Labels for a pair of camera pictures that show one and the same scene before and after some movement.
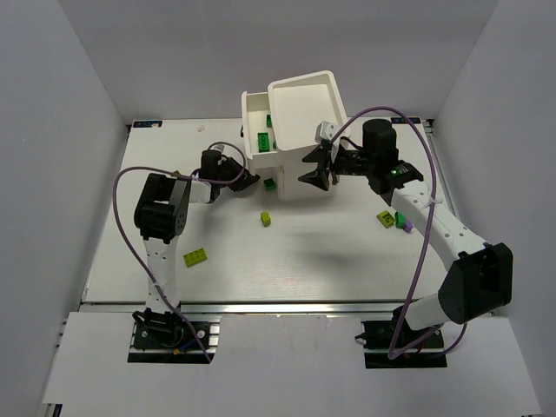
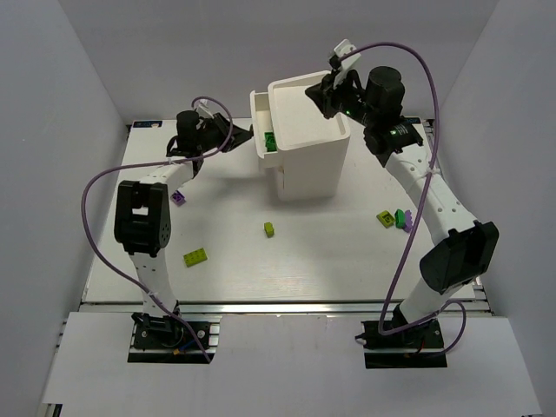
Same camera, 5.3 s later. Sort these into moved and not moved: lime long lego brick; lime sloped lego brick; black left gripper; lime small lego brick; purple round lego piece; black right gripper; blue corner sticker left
Moved: lime small lego brick; black left gripper; black right gripper
Not moved: lime sloped lego brick; lime long lego brick; purple round lego piece; blue corner sticker left
